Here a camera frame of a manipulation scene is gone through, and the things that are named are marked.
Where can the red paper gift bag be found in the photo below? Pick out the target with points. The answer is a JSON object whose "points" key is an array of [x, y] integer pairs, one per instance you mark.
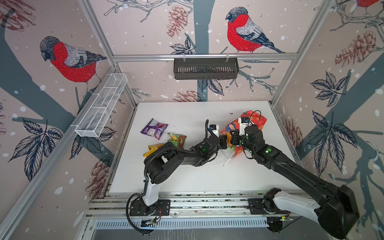
{"points": [[257, 119]]}

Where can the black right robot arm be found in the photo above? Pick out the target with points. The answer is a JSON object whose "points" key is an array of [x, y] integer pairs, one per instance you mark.
{"points": [[333, 208]]}

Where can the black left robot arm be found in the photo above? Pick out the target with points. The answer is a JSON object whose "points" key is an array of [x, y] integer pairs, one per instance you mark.
{"points": [[164, 161]]}

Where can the white wire mesh shelf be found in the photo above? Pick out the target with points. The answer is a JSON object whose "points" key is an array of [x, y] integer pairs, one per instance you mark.
{"points": [[98, 114]]}

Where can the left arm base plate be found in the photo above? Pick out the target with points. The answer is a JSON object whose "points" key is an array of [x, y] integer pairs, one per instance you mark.
{"points": [[139, 209]]}

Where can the purple snack packet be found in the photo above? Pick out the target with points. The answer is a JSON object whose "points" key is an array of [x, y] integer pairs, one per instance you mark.
{"points": [[154, 129]]}

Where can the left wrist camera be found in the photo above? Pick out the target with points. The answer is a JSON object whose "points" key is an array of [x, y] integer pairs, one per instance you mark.
{"points": [[214, 129]]}

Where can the aluminium mounting rail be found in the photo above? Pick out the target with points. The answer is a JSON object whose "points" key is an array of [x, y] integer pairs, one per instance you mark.
{"points": [[195, 205]]}

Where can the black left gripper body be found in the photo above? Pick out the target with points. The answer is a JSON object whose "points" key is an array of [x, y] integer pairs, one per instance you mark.
{"points": [[222, 144]]}

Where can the yellow snack packet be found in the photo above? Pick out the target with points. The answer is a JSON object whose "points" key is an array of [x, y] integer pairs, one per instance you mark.
{"points": [[152, 149]]}

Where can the orange snack packet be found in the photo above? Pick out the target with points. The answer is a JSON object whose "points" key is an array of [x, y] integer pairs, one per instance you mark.
{"points": [[229, 139]]}

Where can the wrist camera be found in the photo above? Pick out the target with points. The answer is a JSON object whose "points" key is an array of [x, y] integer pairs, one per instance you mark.
{"points": [[243, 123], [214, 129]]}

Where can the green snack packet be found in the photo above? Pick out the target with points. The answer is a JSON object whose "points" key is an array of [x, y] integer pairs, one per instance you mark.
{"points": [[178, 140]]}

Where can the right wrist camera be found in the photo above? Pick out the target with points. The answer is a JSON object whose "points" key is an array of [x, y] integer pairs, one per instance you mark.
{"points": [[243, 123]]}

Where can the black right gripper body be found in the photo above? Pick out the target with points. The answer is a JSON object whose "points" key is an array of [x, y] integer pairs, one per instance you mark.
{"points": [[238, 139]]}

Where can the black hanging wall basket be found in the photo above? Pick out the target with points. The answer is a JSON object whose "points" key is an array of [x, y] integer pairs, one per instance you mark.
{"points": [[206, 69]]}

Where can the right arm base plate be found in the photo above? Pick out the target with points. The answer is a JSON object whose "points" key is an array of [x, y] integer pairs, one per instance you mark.
{"points": [[266, 204]]}

